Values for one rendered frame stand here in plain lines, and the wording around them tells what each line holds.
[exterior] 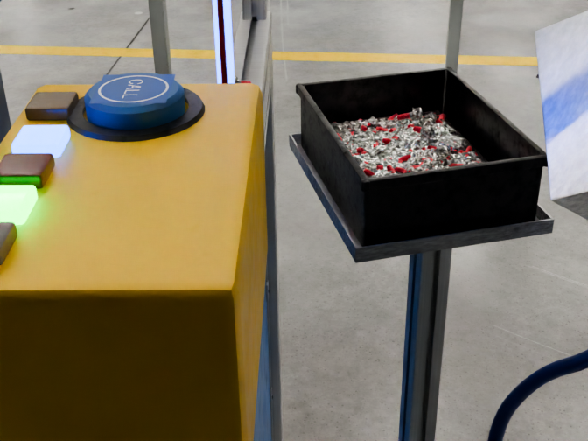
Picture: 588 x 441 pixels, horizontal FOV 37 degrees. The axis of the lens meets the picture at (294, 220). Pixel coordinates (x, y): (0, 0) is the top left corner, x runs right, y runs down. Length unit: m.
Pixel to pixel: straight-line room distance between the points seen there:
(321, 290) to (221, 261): 1.84
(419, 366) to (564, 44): 0.37
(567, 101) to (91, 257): 0.42
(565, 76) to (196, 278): 0.42
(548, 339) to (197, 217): 1.76
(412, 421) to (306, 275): 1.26
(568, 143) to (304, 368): 1.33
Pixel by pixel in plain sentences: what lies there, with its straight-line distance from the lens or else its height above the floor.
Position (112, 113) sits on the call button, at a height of 1.08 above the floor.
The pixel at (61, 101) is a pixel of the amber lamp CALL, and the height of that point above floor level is 1.08.
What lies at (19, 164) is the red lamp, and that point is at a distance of 0.33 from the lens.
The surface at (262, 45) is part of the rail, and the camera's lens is 1.07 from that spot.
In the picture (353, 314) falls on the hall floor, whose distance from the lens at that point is 2.03.
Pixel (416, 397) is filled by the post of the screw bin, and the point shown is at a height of 0.61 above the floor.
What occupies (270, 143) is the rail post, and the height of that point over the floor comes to 0.69.
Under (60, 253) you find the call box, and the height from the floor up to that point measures 1.07.
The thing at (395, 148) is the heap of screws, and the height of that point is 0.85.
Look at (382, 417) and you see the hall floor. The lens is 1.78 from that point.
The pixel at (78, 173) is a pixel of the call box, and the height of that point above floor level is 1.07.
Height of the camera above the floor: 1.22
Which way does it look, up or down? 31 degrees down
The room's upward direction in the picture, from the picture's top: 1 degrees counter-clockwise
